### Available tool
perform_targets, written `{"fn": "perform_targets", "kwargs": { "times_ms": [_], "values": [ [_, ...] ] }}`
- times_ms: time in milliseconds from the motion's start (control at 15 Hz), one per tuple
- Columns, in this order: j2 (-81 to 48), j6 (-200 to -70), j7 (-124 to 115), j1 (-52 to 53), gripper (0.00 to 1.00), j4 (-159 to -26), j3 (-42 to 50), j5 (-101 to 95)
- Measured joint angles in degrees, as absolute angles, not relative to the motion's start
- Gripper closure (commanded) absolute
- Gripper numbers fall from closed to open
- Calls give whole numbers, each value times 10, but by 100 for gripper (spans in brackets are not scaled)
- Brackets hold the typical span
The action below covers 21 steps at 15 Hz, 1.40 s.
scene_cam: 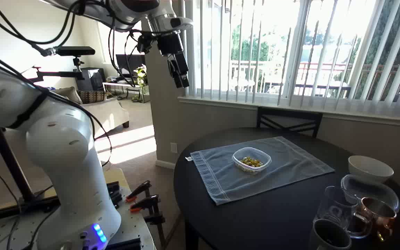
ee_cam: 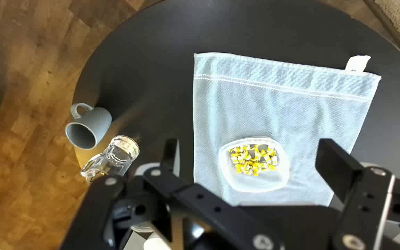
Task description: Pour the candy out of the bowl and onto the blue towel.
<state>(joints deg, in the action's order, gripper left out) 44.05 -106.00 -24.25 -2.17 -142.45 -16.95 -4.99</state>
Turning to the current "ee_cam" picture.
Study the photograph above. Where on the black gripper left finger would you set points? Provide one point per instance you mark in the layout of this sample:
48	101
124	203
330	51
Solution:
185	215

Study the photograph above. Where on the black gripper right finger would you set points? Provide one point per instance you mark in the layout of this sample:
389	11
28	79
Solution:
370	196

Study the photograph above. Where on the yellow candies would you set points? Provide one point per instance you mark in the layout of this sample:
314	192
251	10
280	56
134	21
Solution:
255	160

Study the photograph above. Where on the clear plastic candy bowl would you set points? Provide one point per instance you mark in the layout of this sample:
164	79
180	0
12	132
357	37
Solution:
266	182

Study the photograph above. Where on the light blue towel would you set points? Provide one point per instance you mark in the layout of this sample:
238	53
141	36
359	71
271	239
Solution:
295	104

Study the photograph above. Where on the clear glass jar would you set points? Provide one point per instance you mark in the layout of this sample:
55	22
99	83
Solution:
114	160

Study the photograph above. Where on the grey ceramic mug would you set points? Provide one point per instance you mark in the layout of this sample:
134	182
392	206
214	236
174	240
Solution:
88	126

